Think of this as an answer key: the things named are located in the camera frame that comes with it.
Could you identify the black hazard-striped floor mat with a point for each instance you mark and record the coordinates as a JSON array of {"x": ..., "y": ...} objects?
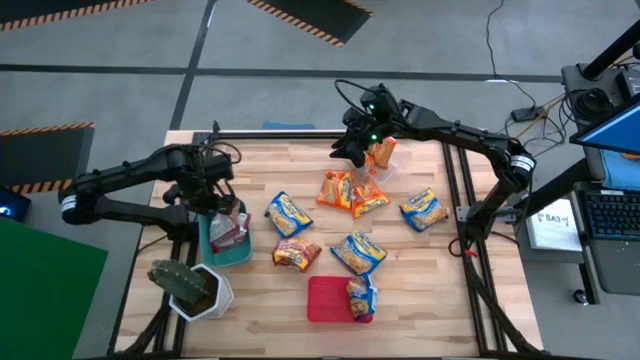
[
  {"x": 320, "y": 12},
  {"x": 50, "y": 7},
  {"x": 40, "y": 155}
]

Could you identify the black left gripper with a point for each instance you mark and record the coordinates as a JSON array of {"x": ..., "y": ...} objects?
[{"x": 205, "y": 192}]

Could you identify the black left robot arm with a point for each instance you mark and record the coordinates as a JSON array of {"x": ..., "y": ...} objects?
[{"x": 125, "y": 170}]

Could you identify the green floor board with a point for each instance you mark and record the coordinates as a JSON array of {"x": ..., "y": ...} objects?
[{"x": 45, "y": 290}]

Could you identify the black stand pole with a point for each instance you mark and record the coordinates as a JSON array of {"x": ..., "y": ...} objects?
[{"x": 610, "y": 50}]

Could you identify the teal plastic bin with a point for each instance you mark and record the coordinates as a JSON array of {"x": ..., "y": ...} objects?
[{"x": 235, "y": 259}]

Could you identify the white hexagonal plant pot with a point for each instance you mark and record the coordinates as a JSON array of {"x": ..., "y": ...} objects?
[{"x": 222, "y": 295}]

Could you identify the blue cloth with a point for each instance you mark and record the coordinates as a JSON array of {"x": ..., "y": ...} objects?
[{"x": 622, "y": 170}]

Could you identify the small black box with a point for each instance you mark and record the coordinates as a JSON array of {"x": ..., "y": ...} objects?
[{"x": 631, "y": 84}]

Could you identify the computer monitor with blue screen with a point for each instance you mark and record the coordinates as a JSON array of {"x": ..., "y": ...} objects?
[{"x": 615, "y": 132}]

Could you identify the blue floor tape strip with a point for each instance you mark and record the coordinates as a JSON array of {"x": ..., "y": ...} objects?
[{"x": 287, "y": 126}]

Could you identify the black keyboard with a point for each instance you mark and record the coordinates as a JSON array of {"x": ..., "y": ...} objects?
[{"x": 612, "y": 215}]

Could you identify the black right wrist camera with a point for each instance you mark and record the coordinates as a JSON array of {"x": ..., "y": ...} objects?
[{"x": 376, "y": 100}]

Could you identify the white labelled paper sheet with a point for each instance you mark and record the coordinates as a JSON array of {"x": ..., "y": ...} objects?
[{"x": 555, "y": 230}]

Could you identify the red plastic bin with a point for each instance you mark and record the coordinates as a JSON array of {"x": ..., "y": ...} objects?
[{"x": 325, "y": 300}]

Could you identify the black caster wheel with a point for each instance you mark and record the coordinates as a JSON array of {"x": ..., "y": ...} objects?
[{"x": 581, "y": 296}]

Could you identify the black power adapter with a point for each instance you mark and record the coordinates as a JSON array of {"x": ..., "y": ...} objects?
[{"x": 527, "y": 114}]

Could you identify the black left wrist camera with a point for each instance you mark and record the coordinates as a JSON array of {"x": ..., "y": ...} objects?
[{"x": 219, "y": 167}]

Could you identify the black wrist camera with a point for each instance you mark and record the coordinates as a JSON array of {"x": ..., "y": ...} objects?
[
  {"x": 376, "y": 100},
  {"x": 219, "y": 167}
]

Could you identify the green cactus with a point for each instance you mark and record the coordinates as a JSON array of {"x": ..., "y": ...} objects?
[{"x": 177, "y": 280}]

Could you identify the grey desk tray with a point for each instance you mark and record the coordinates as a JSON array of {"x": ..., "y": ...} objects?
[{"x": 620, "y": 270}]

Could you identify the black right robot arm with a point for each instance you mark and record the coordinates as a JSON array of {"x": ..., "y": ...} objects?
[{"x": 450, "y": 132}]

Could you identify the black device with blue light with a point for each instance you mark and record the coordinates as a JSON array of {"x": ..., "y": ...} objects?
[{"x": 15, "y": 205}]

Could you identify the black table clamp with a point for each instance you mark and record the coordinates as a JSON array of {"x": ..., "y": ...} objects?
[{"x": 216, "y": 128}]

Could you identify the black diagonal stand bar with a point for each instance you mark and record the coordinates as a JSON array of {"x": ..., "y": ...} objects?
[{"x": 560, "y": 185}]

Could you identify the red Maruchan ramen pack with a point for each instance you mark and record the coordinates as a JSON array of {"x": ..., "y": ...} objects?
[
  {"x": 237, "y": 239},
  {"x": 295, "y": 254},
  {"x": 220, "y": 225}
]

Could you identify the black aluminium table frame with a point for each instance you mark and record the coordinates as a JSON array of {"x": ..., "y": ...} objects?
[{"x": 280, "y": 135}]

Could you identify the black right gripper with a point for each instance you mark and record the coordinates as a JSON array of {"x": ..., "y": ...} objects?
[{"x": 372, "y": 131}]

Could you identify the blue Maruchan ramen pack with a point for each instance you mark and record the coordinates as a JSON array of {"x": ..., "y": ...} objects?
[
  {"x": 424, "y": 210},
  {"x": 357, "y": 254},
  {"x": 287, "y": 215},
  {"x": 361, "y": 297}
]

